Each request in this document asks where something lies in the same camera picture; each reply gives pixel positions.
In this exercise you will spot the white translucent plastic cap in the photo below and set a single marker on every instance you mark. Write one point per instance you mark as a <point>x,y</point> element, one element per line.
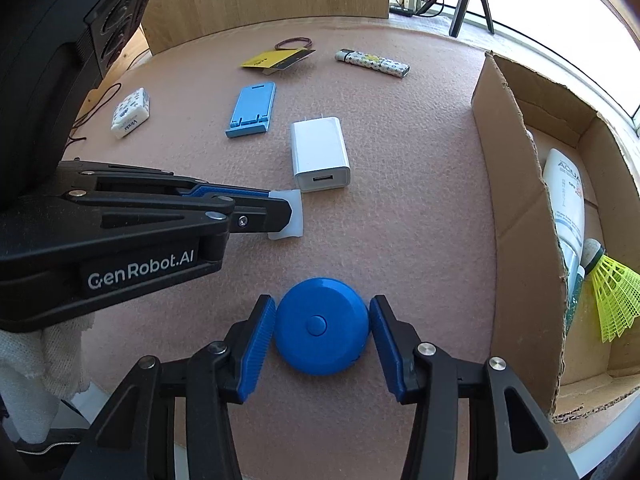
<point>296,220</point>

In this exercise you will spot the person's left hand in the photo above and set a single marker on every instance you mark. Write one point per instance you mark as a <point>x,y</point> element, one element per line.
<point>45,360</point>

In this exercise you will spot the blue round tape measure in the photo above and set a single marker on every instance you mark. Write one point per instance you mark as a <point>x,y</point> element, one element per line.
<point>320,325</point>

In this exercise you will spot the patterned white lighter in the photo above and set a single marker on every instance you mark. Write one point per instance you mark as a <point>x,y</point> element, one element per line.
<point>372,62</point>

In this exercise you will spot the blue phone stand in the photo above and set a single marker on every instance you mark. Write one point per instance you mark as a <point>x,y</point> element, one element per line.
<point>252,110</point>

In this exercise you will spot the black inline remote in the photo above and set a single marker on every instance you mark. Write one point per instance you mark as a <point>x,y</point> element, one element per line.
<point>401,9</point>

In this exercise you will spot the white sunscreen bottle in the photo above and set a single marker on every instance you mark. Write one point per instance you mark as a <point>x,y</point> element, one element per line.
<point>565,195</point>

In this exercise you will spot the green lip balm stick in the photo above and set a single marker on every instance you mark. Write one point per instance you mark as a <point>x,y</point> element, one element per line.
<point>575,305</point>

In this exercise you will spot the wooden plank panel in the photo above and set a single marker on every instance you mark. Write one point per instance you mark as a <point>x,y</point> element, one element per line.
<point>127,50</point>

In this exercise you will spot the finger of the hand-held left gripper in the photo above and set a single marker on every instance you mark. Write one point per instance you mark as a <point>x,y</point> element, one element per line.
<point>260,214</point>
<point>230,191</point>

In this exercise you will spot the cardboard box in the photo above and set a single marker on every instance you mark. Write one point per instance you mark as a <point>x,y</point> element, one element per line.
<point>520,235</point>

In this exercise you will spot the large wooden board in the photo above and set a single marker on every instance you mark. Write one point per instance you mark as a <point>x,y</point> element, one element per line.
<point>265,0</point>

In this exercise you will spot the yellow card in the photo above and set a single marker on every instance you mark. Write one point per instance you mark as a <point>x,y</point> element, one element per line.
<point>262,59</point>

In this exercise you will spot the white usb charger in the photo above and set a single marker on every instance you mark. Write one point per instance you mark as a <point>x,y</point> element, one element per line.
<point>317,152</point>

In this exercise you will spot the yellow plastic shuttlecock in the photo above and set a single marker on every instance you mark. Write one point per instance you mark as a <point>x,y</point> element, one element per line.
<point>617,295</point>

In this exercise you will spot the printed tissue pack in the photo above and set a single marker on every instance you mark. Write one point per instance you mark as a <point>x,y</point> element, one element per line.
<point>131,112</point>

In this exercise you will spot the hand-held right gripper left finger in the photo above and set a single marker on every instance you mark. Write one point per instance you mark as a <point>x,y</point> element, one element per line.
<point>257,345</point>

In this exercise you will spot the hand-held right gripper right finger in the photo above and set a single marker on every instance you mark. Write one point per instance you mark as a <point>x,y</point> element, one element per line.
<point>387,345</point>

